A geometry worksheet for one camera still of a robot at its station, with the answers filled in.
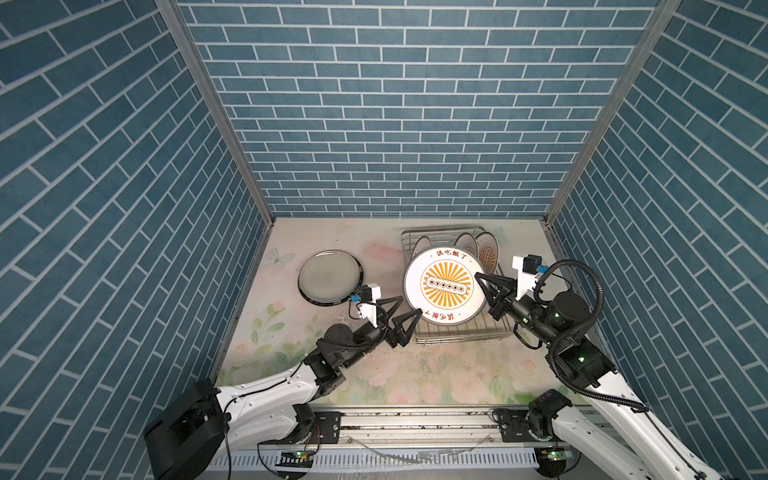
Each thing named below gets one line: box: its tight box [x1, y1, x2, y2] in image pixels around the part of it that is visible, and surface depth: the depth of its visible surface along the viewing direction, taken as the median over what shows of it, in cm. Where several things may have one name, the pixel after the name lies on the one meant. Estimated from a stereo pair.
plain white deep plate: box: [298, 250, 364, 306], surface depth 104 cm
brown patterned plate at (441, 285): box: [403, 246, 487, 327], surface depth 70 cm
